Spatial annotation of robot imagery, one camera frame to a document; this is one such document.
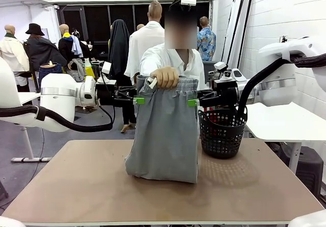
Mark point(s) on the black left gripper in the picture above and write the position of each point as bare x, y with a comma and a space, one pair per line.
105, 95

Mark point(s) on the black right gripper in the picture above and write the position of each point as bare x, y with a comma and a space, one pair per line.
226, 94

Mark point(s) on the grey training pants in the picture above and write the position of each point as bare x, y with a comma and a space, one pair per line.
165, 135

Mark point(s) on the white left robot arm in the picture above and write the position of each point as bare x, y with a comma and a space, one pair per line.
58, 89

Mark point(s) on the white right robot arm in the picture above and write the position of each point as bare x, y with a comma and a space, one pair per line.
277, 89

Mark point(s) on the person's right forearm white sleeve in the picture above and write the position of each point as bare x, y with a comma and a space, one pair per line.
150, 63

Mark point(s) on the person's right hand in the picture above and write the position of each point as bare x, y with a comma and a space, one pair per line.
165, 77

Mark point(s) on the person in white shirt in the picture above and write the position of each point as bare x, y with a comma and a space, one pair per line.
191, 66

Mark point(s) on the grey box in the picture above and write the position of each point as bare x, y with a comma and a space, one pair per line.
208, 65

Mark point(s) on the black perforated plastic basket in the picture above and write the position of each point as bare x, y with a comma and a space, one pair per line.
221, 140

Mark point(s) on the yellow table cloth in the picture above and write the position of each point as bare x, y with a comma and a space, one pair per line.
90, 71

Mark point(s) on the mannequin in black cloak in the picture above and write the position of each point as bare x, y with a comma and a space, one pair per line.
118, 48

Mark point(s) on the mannequin in blue floral shirt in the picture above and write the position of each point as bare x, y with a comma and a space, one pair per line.
206, 43

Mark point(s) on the mannequin in white shirt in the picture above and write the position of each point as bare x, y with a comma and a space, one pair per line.
142, 40

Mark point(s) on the light jeans half mannequin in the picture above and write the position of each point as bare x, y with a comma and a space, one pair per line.
79, 70

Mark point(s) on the black framed white panel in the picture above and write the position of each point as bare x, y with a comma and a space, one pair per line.
232, 33
244, 46

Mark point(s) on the bald mannequin head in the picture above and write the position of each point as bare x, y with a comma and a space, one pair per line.
140, 27

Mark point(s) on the mannequin with yellow scarf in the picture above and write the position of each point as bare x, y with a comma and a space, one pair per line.
66, 46

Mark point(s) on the dark jeans half mannequin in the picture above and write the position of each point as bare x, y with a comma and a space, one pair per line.
51, 70

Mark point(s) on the mannequin with black hat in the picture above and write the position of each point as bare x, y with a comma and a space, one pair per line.
43, 53

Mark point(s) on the black tripod stand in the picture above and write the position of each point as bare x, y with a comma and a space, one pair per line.
283, 38

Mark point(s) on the white table with foot bar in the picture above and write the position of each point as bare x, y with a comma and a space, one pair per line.
28, 140

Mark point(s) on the mannequin in cream jacket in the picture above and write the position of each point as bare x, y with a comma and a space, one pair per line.
12, 53

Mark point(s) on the dark grey plastic stool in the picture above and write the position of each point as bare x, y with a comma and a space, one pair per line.
308, 165

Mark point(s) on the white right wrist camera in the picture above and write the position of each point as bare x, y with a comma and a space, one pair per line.
220, 65

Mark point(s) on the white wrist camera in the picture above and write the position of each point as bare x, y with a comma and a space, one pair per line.
106, 67
220, 65

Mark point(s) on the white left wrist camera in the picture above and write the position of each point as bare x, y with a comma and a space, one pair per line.
106, 67

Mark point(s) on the white head mounted camera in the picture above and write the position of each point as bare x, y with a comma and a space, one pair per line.
188, 2

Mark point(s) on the white grooved table edge rail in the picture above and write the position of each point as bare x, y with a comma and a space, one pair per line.
152, 223

